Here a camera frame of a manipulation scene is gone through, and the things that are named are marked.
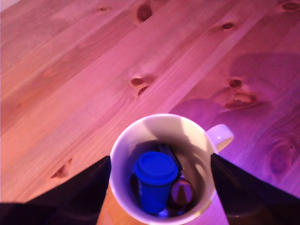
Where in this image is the cartoon print ceramic mug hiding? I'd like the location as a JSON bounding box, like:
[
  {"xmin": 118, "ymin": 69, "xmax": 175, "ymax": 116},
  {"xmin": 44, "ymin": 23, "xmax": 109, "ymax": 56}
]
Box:
[{"xmin": 109, "ymin": 113, "xmax": 235, "ymax": 225}]

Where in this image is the brown coffee capsule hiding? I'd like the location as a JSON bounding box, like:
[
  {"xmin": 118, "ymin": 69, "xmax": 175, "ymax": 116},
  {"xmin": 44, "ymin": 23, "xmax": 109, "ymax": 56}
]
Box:
[{"xmin": 170, "ymin": 177, "xmax": 195, "ymax": 205}]

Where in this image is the blue coffee capsule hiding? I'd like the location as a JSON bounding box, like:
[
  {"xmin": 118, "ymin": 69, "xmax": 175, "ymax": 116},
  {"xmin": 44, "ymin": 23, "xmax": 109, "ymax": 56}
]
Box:
[{"xmin": 134, "ymin": 151, "xmax": 179, "ymax": 215}]

